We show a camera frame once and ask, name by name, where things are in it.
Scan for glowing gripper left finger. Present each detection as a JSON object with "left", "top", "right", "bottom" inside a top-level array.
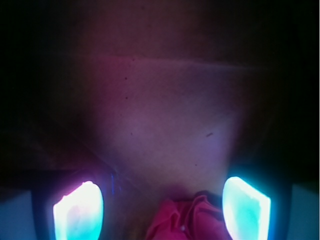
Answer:
[{"left": 52, "top": 181, "right": 104, "bottom": 240}]

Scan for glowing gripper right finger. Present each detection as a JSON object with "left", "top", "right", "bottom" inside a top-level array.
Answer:
[{"left": 222, "top": 176, "right": 271, "bottom": 240}]

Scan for red paper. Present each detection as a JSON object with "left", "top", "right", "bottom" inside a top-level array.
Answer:
[{"left": 145, "top": 191, "right": 232, "bottom": 240}]

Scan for brown paper bag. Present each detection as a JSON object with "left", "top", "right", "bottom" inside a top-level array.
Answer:
[{"left": 0, "top": 0, "right": 320, "bottom": 240}]

